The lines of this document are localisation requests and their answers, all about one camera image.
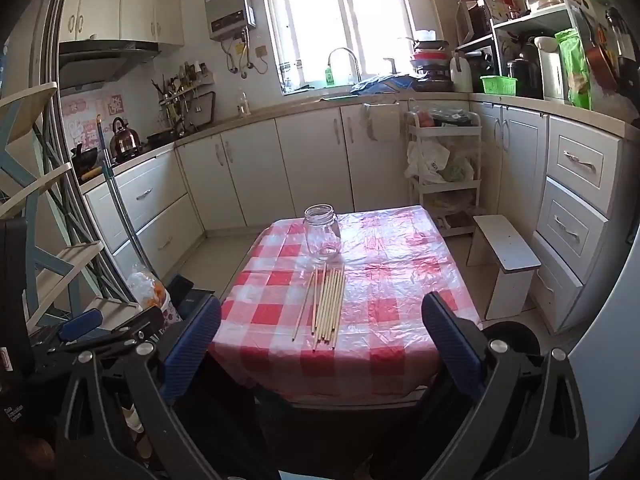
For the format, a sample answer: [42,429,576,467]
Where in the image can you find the white wide-drawer base cabinet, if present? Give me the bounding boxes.
[82,146,207,281]

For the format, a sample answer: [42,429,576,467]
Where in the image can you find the white plastic jug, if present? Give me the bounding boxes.
[449,51,474,93]

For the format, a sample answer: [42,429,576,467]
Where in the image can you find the white upper wall cabinets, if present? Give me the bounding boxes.
[59,0,186,47]

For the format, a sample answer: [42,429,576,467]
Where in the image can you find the stack of pots and pans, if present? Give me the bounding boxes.
[409,30,455,92]

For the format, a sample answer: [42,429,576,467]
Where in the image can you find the blue plastic bag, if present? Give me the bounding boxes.
[350,73,427,96]

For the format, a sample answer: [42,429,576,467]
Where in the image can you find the white hanging waste bin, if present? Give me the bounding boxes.
[361,101,403,142]

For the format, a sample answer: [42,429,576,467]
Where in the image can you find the grey gas water heater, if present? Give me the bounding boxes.
[203,0,258,42]

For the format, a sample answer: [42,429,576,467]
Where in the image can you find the wall utensil rack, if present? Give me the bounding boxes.
[151,61,217,133]

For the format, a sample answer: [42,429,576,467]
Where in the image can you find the pink wall stickers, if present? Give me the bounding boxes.
[60,91,126,153]

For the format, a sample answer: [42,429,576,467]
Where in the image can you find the kitchen window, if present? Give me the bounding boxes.
[258,0,418,96]

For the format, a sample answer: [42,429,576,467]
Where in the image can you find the bag of green vegetables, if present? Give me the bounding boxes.
[440,152,475,183]

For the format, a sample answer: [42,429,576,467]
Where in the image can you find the beige kitchen countertop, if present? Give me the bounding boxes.
[80,91,640,196]

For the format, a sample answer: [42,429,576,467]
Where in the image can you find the white electric kettle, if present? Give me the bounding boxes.
[534,36,567,103]

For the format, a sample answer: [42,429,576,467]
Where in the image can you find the white metal shelf rack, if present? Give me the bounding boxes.
[455,2,591,96]

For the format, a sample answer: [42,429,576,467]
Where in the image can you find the dark range hood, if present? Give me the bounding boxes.
[58,40,162,90]

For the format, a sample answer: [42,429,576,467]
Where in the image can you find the white rolling storage cart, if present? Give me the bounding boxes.
[404,107,484,237]

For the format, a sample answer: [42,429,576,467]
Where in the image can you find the plastic bag of oranges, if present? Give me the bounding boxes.
[124,265,182,333]

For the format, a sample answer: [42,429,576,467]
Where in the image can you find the white wooden stool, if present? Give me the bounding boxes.
[466,214,542,321]

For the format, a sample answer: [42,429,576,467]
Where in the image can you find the blue handled mop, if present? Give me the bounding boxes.
[96,115,153,278]

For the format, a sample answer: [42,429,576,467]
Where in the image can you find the black wok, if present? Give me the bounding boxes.
[70,144,106,180]

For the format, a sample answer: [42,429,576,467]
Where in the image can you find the grey sliding door frame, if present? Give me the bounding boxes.
[39,0,131,306]

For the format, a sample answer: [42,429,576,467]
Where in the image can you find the white plastic shopping bag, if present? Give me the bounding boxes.
[405,140,452,184]

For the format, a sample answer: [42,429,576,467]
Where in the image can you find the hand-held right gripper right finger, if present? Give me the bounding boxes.
[370,290,592,480]

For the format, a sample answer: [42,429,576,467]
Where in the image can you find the clear glass jar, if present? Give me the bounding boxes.
[303,204,343,262]

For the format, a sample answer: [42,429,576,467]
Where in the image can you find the white double-door base cabinet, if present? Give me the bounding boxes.
[470,101,550,231]

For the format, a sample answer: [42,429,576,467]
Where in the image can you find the bundle of wooden chopsticks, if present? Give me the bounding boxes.
[291,262,347,352]

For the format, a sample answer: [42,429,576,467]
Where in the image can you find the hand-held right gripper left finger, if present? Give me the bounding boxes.
[54,295,281,480]

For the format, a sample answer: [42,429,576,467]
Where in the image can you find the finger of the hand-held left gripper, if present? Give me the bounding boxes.
[62,305,165,356]
[32,308,104,356]

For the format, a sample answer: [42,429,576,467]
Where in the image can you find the white base cabinet row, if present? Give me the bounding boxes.
[175,100,416,231]

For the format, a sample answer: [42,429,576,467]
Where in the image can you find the copper kettle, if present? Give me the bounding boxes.
[109,117,143,159]

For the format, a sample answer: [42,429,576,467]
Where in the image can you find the white three-drawer cabinet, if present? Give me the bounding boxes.
[530,116,626,335]

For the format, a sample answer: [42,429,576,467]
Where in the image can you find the black countertop appliance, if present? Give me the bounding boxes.
[471,49,497,80]

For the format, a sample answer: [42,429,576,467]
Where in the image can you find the red frying pan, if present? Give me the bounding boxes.
[584,35,623,90]

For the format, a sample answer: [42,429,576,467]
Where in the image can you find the chrome sink faucet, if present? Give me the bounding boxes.
[327,47,362,86]

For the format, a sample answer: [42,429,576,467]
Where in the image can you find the folding step ladder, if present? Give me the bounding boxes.
[0,81,143,333]

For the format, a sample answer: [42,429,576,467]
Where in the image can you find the green snack packet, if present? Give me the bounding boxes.
[555,27,594,111]

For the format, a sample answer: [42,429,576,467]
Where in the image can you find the green plastic basket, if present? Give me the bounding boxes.
[480,75,517,96]

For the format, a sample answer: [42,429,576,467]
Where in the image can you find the black pot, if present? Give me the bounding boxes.
[506,40,544,100]

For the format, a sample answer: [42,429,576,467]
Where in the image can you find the red white checkered tablecloth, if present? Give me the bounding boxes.
[207,205,485,406]

